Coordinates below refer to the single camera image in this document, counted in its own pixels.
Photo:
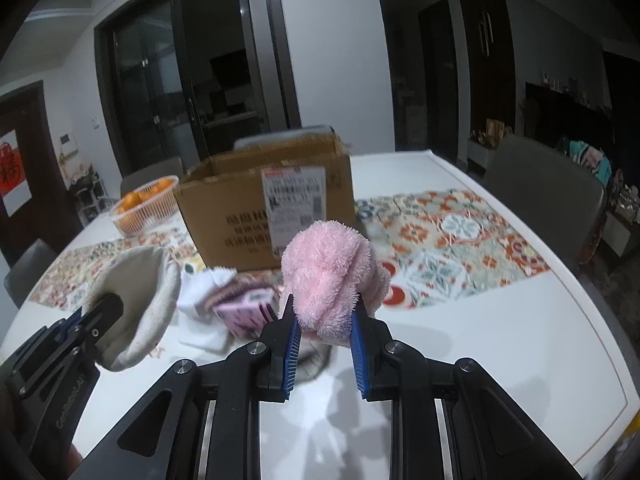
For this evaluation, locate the left hand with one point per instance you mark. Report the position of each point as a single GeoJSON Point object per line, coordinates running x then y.
{"type": "Point", "coordinates": [72, 460]}

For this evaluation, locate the dark glass sliding door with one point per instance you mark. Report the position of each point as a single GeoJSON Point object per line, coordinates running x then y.
{"type": "Point", "coordinates": [174, 82]}

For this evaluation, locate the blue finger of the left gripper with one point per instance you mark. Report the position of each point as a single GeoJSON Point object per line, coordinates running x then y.
{"type": "Point", "coordinates": [103, 315]}
{"type": "Point", "coordinates": [68, 324]}

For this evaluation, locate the white wall intercom panel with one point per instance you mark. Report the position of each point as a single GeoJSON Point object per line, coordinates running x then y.
{"type": "Point", "coordinates": [68, 145]}

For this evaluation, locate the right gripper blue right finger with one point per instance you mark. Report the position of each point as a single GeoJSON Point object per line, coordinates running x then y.
{"type": "Point", "coordinates": [367, 343]}

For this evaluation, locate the cluttered shelf rack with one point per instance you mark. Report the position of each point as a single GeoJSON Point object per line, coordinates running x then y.
{"type": "Point", "coordinates": [90, 196]}

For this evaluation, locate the mauve fluffy cloth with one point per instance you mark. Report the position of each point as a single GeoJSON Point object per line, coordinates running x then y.
{"type": "Point", "coordinates": [236, 287]}

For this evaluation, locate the pink fluffy towel roll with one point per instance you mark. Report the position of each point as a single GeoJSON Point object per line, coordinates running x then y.
{"type": "Point", "coordinates": [326, 269]}

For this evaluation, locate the brown cardboard box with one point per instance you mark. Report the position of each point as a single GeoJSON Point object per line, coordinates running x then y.
{"type": "Point", "coordinates": [242, 208]}

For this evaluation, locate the grey dining chair right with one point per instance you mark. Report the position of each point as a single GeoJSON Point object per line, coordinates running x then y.
{"type": "Point", "coordinates": [555, 197]}

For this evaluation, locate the cream white knit cloth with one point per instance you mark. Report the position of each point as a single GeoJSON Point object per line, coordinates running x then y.
{"type": "Point", "coordinates": [147, 280]}

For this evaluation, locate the pink tissue pack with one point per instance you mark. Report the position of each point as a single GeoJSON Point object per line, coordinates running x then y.
{"type": "Point", "coordinates": [247, 314]}

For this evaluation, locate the orange fruit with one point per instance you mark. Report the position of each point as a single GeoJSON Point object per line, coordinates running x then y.
{"type": "Point", "coordinates": [131, 200]}
{"type": "Point", "coordinates": [159, 187]}

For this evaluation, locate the grey dining chair far-left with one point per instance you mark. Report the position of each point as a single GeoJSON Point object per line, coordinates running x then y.
{"type": "Point", "coordinates": [165, 168]}

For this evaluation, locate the colourful fabric on sofa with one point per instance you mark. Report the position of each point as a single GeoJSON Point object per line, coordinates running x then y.
{"type": "Point", "coordinates": [592, 159]}

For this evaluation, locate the grey floral fabric pouch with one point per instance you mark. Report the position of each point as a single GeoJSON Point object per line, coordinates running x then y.
{"type": "Point", "coordinates": [313, 358]}

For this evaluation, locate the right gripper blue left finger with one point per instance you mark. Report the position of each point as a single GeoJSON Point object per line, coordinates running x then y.
{"type": "Point", "coordinates": [276, 373]}

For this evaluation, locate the white zigzag-edged cloth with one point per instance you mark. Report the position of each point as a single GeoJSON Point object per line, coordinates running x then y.
{"type": "Point", "coordinates": [198, 325]}

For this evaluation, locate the patterned tile table runner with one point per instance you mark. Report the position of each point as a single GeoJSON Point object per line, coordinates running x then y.
{"type": "Point", "coordinates": [438, 246]}

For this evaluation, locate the white basket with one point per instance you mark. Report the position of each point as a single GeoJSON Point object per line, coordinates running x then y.
{"type": "Point", "coordinates": [151, 212]}

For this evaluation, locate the grey dining chair left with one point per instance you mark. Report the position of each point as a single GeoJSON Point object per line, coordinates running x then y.
{"type": "Point", "coordinates": [28, 270]}

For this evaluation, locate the red paper door poster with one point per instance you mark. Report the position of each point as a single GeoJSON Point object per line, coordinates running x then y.
{"type": "Point", "coordinates": [14, 187]}

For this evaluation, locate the silver refrigerator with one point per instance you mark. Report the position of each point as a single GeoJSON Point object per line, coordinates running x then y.
{"type": "Point", "coordinates": [262, 65]}

